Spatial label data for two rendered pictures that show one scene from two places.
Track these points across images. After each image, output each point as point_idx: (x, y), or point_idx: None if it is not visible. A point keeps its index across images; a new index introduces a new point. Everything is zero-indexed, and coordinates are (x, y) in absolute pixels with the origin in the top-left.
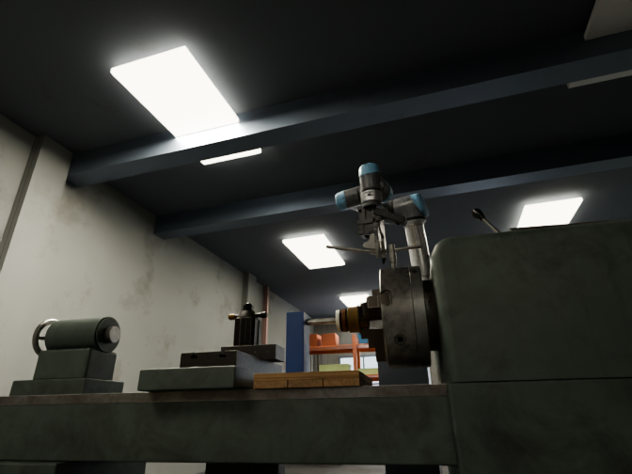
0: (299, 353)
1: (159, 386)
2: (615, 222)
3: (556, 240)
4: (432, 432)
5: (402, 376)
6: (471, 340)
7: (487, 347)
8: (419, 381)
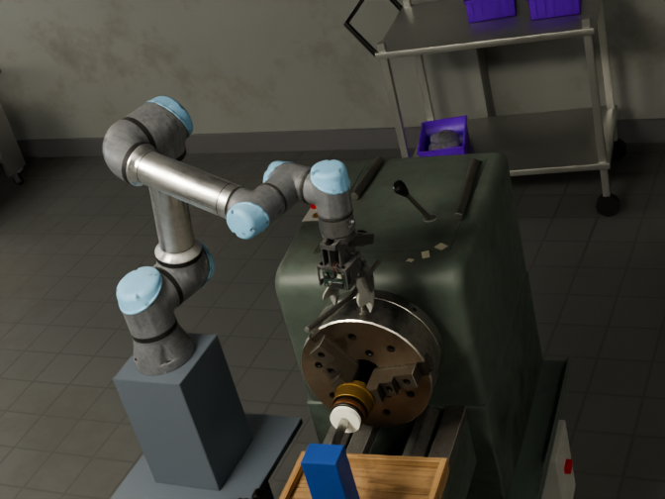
0: (356, 496)
1: None
2: (498, 174)
3: (490, 217)
4: (468, 454)
5: (217, 412)
6: (486, 357)
7: (490, 354)
8: (232, 401)
